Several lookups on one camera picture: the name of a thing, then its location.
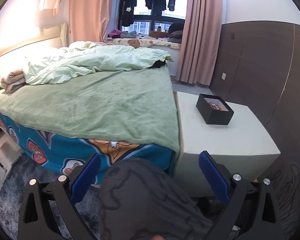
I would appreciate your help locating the bed with green blanket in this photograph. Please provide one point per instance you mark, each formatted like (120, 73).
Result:
(118, 115)

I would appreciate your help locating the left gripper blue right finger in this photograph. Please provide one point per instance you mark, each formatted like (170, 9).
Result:
(217, 175)

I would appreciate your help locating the pink curtain right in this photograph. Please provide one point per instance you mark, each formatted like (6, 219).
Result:
(200, 41)

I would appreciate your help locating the black jewelry box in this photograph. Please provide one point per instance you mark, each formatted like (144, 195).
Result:
(214, 110)

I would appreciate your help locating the floral window seat quilt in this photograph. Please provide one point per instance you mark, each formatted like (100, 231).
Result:
(143, 41)

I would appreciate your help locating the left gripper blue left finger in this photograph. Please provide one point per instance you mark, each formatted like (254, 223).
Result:
(82, 177)

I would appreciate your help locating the pale green duvet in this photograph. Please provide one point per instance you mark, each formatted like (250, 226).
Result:
(60, 65)

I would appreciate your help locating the white bedside table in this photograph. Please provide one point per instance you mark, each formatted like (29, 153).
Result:
(243, 146)

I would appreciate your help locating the folded beige towel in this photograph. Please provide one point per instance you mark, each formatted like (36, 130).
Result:
(13, 81)

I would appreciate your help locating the pink curtain left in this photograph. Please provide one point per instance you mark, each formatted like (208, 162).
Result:
(89, 19)

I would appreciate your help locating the dark wood wall panel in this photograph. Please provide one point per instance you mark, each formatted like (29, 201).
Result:
(261, 60)

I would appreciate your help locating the pink curtain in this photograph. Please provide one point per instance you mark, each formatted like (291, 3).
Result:
(200, 41)
(89, 19)

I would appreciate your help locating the white wall socket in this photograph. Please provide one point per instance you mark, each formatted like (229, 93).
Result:
(224, 76)

